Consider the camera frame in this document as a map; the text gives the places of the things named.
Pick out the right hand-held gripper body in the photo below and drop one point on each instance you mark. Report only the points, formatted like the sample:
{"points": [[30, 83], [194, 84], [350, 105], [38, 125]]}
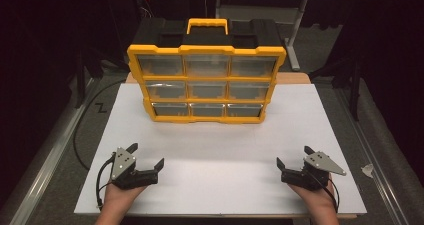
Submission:
{"points": [[320, 161]]}

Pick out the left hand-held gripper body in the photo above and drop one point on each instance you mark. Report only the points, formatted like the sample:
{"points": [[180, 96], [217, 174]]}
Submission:
{"points": [[124, 161]]}

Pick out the person's left hand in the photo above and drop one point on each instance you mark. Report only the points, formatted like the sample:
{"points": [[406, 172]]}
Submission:
{"points": [[118, 198]]}

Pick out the person's right hand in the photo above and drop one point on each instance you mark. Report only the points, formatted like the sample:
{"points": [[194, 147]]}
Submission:
{"points": [[318, 200]]}

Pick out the white paper scrap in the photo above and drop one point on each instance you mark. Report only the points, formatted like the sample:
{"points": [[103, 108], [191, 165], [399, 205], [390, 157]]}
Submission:
{"points": [[368, 170]]}

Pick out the white table board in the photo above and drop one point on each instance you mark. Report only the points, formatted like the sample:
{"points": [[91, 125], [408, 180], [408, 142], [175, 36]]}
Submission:
{"points": [[216, 171]]}

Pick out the black metal stand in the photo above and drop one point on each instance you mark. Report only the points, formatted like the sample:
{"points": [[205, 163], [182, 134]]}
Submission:
{"points": [[80, 78], [355, 91]]}

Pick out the yellow black drawer organizer cabinet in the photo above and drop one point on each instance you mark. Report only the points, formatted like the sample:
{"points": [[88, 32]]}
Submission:
{"points": [[206, 80]]}

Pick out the set of clear plastic drawers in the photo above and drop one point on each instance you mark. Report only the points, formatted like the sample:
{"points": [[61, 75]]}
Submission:
{"points": [[206, 66]]}

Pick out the white metal stand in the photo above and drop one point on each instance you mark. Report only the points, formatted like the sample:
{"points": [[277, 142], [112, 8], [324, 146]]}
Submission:
{"points": [[292, 41]]}

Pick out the metal floor rail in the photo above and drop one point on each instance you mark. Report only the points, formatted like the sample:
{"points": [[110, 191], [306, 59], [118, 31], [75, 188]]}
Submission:
{"points": [[43, 168], [373, 165]]}

